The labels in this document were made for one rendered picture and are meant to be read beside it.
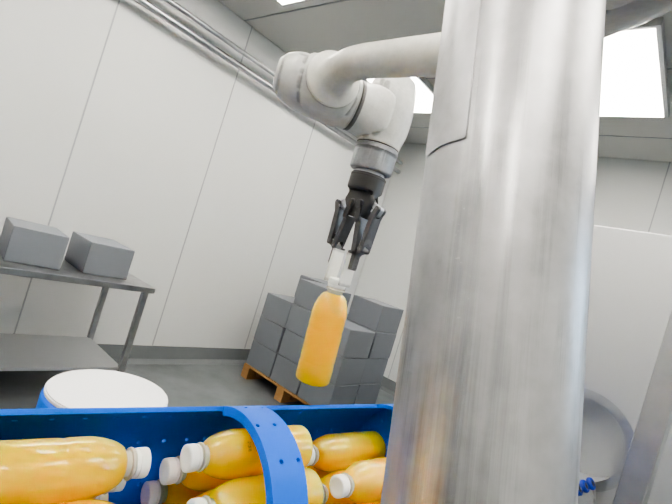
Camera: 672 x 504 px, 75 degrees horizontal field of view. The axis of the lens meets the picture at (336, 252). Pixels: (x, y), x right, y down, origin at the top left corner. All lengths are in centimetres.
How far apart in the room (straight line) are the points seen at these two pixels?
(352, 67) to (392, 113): 18
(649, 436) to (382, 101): 107
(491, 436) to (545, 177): 13
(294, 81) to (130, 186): 341
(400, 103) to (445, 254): 69
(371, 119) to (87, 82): 334
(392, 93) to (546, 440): 76
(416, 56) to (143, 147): 364
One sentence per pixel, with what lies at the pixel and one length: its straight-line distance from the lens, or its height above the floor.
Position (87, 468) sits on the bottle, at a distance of 65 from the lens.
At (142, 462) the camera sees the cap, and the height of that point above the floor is 118.
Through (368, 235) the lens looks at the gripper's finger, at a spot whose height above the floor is 158.
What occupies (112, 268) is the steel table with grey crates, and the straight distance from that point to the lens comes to 342.
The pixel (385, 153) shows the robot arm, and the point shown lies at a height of 174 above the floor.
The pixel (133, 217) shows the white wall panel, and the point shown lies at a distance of 422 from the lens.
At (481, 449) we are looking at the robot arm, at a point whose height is 145.
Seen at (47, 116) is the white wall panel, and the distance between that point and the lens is 395.
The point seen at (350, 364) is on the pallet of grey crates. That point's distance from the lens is 409.
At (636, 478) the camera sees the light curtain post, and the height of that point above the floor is 120.
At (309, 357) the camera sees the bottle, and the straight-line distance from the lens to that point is 91.
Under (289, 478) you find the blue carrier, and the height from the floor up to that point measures 119.
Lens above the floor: 152
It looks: level
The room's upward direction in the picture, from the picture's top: 17 degrees clockwise
